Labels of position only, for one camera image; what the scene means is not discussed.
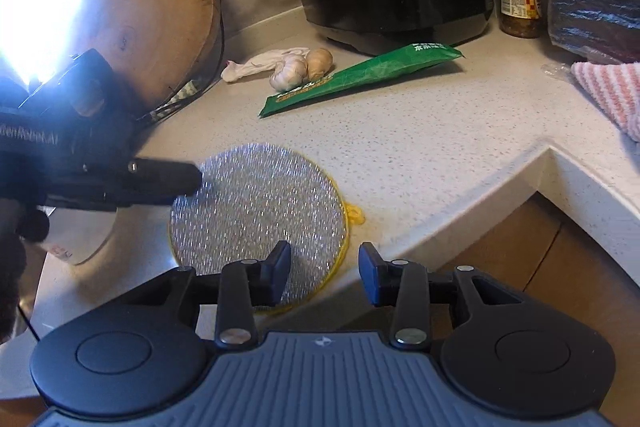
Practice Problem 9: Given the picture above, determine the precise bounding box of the round wooden cutting board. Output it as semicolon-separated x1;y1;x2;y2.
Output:
65;0;223;120

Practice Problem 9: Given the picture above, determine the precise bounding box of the striped cloth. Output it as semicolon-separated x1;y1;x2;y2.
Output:
135;78;207;125

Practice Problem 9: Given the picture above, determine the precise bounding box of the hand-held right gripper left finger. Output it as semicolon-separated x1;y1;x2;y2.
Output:
131;240;293;350

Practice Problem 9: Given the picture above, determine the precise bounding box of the crumpled white plastic bag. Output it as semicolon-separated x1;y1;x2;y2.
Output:
221;47;306;82

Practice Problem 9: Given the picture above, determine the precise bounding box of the person's left hand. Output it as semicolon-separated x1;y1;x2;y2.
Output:
0;208;51;344

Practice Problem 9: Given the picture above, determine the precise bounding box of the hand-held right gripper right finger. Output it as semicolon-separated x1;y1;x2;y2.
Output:
358;242;520;350

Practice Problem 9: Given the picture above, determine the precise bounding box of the thin black cable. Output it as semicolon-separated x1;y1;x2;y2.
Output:
16;302;42;343

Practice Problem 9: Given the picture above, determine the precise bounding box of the pink striped towel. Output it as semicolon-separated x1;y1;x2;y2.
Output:
570;61;640;142

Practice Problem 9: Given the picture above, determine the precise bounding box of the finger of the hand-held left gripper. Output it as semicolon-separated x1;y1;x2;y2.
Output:
127;157;203;206

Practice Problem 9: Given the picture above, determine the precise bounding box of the tan garlic bulb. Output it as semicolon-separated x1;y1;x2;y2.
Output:
305;48;334;80

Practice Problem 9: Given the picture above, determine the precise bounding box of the green packet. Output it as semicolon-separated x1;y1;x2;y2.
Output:
258;42;463;118

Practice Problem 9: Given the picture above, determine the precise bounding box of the glass jar with orange lid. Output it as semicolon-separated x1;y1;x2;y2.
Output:
498;0;545;39

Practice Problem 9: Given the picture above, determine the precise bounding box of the white garlic bulb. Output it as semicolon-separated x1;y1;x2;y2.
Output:
269;53;308;91

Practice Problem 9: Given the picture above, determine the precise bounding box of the round silver scrubber pad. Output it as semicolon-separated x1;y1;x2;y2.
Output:
167;144;366;315

